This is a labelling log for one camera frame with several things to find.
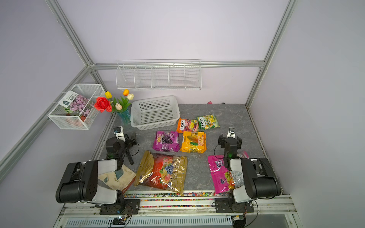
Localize red artificial rose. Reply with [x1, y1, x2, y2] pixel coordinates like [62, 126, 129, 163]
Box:
[94, 97, 112, 113]

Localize green circuit board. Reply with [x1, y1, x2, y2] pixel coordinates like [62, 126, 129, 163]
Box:
[112, 217, 127, 226]

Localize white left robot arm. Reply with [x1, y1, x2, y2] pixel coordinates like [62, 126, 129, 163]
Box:
[56, 133, 138, 205]

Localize orange Fox's candy bag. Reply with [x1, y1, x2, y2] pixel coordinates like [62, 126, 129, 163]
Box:
[176, 118, 199, 133]

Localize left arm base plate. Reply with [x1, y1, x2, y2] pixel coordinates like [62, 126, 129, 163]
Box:
[99, 199, 141, 215]

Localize purple grape candy bag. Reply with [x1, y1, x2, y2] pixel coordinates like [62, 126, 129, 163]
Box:
[153, 131, 180, 152]

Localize white plastic perforated basket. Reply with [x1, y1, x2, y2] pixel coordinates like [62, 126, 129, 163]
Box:
[130, 96, 180, 131]

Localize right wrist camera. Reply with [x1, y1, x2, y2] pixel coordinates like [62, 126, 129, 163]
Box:
[227, 127, 236, 138]

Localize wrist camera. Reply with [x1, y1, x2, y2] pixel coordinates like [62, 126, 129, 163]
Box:
[227, 127, 236, 138]
[113, 126, 125, 141]

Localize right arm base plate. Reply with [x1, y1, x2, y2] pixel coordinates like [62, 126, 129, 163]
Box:
[213, 198, 254, 214]

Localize purple flower seed packet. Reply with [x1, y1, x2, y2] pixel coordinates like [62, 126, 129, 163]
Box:
[58, 91, 94, 117]

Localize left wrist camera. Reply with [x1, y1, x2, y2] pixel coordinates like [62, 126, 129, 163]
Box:
[113, 126, 125, 141]

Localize large gold red candy bag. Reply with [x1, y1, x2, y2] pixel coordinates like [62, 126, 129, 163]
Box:
[134, 151, 188, 194]

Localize white wire side basket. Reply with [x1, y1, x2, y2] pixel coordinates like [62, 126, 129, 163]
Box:
[48, 84, 105, 130]

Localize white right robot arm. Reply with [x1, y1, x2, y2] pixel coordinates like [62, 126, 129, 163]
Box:
[218, 135, 281, 203]

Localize pink fruit candy bag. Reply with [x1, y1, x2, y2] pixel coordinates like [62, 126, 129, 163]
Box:
[208, 155, 240, 193]

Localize green Fox's candy bag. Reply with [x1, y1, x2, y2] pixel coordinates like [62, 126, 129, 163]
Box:
[197, 115, 220, 130]

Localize tulips in teal vase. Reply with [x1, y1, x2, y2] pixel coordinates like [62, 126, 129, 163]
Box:
[105, 89, 134, 125]

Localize yellow mango candy bag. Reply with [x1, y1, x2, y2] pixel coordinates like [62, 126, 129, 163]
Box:
[180, 132, 207, 154]

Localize white wire wall shelf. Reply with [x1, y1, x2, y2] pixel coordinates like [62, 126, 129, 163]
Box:
[116, 59, 202, 90]

